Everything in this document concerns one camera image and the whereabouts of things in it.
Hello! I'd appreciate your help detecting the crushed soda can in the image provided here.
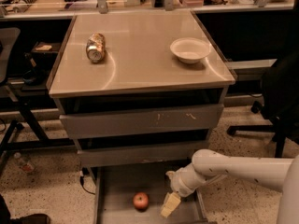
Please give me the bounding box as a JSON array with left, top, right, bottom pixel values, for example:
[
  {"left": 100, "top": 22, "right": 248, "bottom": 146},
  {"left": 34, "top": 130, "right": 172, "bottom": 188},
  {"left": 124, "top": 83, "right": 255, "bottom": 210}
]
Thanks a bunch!
[{"left": 86, "top": 33, "right": 106, "bottom": 63}]

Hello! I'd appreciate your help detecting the white bowl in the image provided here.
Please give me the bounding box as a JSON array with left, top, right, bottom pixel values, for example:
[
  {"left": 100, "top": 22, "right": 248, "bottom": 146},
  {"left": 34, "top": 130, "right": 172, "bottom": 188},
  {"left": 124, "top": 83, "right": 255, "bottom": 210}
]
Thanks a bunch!
[{"left": 170, "top": 37, "right": 211, "bottom": 64}]

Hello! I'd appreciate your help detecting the open bottom drawer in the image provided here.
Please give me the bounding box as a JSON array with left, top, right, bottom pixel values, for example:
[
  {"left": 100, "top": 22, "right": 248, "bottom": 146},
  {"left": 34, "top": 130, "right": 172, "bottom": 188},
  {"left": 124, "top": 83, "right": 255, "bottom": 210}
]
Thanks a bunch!
[{"left": 93, "top": 161, "right": 208, "bottom": 224}]

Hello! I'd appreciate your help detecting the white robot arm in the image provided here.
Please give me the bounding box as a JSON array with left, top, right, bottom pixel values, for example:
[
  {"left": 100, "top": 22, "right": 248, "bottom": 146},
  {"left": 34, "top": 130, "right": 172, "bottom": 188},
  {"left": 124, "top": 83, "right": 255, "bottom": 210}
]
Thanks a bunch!
[{"left": 161, "top": 149, "right": 299, "bottom": 224}]

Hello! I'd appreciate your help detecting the dark shoe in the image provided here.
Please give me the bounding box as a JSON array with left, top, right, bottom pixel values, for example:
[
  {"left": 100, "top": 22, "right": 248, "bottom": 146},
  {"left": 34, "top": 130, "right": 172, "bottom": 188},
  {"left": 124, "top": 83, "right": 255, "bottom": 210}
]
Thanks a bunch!
[{"left": 10, "top": 214, "right": 50, "bottom": 224}]

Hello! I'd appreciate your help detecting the black cable on floor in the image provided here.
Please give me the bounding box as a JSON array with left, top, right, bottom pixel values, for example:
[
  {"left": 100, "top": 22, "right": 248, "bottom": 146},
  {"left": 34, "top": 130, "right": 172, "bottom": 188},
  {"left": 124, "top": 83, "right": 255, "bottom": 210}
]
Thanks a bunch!
[{"left": 78, "top": 168, "right": 96, "bottom": 196}]

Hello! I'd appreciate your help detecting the top grey drawer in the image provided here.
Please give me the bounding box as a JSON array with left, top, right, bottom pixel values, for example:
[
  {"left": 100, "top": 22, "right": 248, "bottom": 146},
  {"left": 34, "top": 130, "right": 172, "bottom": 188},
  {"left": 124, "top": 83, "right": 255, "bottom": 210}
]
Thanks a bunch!
[{"left": 60, "top": 105, "right": 223, "bottom": 139}]

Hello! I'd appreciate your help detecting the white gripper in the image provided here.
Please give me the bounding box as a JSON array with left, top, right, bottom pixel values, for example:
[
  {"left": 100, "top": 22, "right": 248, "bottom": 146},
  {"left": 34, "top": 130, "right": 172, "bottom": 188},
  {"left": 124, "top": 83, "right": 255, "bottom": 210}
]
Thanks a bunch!
[{"left": 160, "top": 168, "right": 203, "bottom": 217}]

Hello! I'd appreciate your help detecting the grey drawer cabinet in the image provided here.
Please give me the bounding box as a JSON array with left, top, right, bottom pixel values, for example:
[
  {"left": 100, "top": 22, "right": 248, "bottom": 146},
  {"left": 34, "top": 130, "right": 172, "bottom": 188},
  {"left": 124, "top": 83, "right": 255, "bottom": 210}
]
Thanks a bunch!
[{"left": 46, "top": 9, "right": 237, "bottom": 224}]

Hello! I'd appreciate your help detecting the grey drawer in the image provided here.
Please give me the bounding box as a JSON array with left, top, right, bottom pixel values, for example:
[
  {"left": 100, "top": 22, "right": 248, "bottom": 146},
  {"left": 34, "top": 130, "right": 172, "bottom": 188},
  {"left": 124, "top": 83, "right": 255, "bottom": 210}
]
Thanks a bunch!
[
  {"left": 60, "top": 105, "right": 223, "bottom": 139},
  {"left": 74, "top": 139, "right": 208, "bottom": 167}
]

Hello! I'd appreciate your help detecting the middle grey drawer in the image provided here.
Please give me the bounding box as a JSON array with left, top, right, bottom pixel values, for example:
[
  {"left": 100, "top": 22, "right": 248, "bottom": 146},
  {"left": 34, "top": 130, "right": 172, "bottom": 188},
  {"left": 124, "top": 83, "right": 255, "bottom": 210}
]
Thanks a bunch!
[{"left": 74, "top": 139, "right": 208, "bottom": 167}]

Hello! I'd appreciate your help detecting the black office chair right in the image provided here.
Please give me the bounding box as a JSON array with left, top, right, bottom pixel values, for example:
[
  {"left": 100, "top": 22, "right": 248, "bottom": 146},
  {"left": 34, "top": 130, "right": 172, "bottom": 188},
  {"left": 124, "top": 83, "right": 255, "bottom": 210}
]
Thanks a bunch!
[{"left": 227, "top": 50, "right": 299, "bottom": 158}]

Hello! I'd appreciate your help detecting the red apple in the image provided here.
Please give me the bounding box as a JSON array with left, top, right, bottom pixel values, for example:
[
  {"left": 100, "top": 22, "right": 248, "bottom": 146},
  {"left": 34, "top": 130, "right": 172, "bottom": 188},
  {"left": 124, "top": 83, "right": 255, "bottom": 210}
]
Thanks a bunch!
[{"left": 133, "top": 192, "right": 149, "bottom": 211}]

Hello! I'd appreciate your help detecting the plastic water bottle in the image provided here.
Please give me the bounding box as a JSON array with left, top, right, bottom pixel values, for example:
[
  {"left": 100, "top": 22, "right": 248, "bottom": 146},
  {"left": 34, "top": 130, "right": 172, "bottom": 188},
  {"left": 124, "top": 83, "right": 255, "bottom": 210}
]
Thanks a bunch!
[{"left": 14, "top": 152, "right": 35, "bottom": 174}]

